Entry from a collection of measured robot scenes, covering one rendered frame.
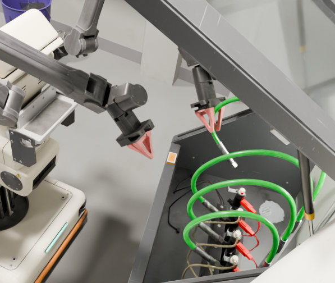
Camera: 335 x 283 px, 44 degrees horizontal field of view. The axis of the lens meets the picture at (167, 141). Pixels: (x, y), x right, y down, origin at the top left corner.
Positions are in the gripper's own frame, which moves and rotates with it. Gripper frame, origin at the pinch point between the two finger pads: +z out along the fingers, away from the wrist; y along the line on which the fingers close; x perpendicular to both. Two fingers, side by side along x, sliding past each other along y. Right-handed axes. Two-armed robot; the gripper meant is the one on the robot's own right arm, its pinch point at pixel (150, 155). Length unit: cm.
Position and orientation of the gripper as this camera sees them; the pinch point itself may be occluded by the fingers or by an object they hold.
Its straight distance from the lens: 117.0
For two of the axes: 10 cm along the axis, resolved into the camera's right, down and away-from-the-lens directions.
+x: 4.7, -5.7, 6.7
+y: 7.0, -2.2, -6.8
